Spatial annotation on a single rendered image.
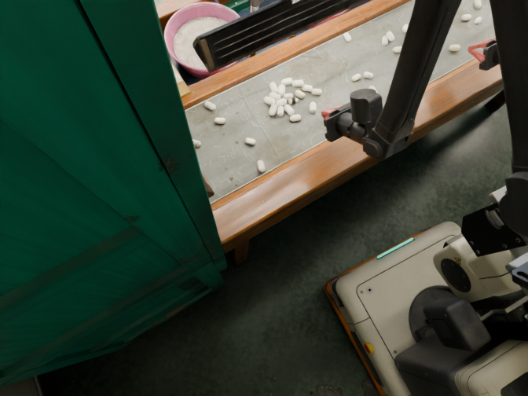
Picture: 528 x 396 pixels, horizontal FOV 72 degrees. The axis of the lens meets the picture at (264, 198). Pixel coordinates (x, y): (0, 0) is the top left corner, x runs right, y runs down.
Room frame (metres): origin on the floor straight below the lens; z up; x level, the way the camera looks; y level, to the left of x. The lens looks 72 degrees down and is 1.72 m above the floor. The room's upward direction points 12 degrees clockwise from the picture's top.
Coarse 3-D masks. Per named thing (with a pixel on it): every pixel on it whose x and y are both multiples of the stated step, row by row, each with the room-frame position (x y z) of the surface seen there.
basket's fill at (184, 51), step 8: (208, 16) 0.91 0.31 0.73; (184, 24) 0.86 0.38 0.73; (192, 24) 0.87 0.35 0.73; (200, 24) 0.87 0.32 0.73; (208, 24) 0.87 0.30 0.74; (216, 24) 0.89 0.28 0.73; (184, 32) 0.83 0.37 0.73; (192, 32) 0.84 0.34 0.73; (200, 32) 0.83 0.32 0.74; (176, 40) 0.79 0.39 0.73; (184, 40) 0.79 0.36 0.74; (192, 40) 0.80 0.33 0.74; (176, 48) 0.76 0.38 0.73; (184, 48) 0.76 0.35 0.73; (192, 48) 0.77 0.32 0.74; (176, 56) 0.73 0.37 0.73; (184, 56) 0.74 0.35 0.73; (192, 56) 0.74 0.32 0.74; (192, 64) 0.71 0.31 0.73; (200, 64) 0.72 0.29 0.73
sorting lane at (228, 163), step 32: (352, 32) 0.96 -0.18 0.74; (384, 32) 0.99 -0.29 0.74; (480, 32) 1.07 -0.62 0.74; (288, 64) 0.78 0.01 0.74; (320, 64) 0.80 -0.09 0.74; (352, 64) 0.83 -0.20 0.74; (384, 64) 0.86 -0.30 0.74; (448, 64) 0.91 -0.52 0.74; (224, 96) 0.62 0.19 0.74; (256, 96) 0.64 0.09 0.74; (320, 96) 0.69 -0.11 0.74; (384, 96) 0.73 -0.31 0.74; (192, 128) 0.49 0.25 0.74; (224, 128) 0.51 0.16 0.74; (256, 128) 0.53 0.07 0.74; (288, 128) 0.55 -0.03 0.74; (320, 128) 0.57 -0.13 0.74; (224, 160) 0.40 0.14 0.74; (256, 160) 0.42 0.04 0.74; (288, 160) 0.44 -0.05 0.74; (224, 192) 0.31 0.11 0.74
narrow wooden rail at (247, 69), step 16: (384, 0) 1.10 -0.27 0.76; (400, 0) 1.11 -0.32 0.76; (352, 16) 1.00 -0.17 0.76; (368, 16) 1.02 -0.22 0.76; (304, 32) 0.90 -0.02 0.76; (320, 32) 0.91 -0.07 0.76; (336, 32) 0.92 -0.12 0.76; (272, 48) 0.81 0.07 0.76; (288, 48) 0.82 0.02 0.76; (304, 48) 0.84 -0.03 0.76; (240, 64) 0.72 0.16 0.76; (256, 64) 0.73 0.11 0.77; (272, 64) 0.75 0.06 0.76; (208, 80) 0.64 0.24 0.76; (224, 80) 0.65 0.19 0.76; (240, 80) 0.67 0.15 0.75; (192, 96) 0.58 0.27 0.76; (208, 96) 0.60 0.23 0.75
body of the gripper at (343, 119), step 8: (344, 112) 0.51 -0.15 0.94; (328, 120) 0.48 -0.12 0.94; (336, 120) 0.49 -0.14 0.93; (344, 120) 0.48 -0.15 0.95; (352, 120) 0.48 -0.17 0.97; (328, 128) 0.47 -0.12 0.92; (336, 128) 0.48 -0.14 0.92; (344, 128) 0.46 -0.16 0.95; (328, 136) 0.46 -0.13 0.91; (336, 136) 0.47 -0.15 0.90
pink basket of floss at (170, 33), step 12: (180, 12) 0.87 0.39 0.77; (192, 12) 0.90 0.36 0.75; (216, 12) 0.92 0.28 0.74; (228, 12) 0.92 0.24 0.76; (168, 24) 0.81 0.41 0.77; (180, 24) 0.85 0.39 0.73; (168, 36) 0.78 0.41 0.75; (168, 48) 0.72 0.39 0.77; (192, 72) 0.69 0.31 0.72; (204, 72) 0.68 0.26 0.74; (216, 72) 0.70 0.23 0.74
